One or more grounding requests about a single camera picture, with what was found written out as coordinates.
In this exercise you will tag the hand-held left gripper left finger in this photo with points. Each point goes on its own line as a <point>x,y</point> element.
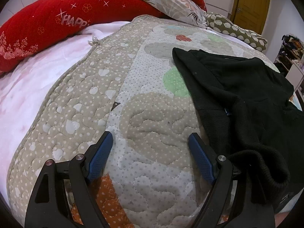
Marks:
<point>101,154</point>

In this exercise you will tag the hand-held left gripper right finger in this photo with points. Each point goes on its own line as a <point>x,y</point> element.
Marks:
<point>201,158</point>

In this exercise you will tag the black pants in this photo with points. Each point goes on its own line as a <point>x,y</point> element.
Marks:
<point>237,87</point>

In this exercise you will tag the heart patterned quilted blanket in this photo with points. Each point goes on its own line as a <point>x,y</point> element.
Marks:
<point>142,114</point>

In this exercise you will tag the pink bed sheet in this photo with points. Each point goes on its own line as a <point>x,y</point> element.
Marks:
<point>35,80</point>

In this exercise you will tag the white cabinet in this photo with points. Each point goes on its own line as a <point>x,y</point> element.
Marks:
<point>294,76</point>

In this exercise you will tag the olive patterned pillow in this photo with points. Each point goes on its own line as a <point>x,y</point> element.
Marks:
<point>232,27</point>

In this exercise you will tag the cluttered shelf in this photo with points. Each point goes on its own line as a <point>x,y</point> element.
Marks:
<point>291,49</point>

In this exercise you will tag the long red printed pillow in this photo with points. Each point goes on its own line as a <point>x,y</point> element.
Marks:
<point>71,7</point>

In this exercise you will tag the grey floral pillow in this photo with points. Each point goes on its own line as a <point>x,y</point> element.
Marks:
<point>171,2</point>

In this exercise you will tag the yellow wooden door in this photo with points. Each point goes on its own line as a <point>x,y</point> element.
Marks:
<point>251,4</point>

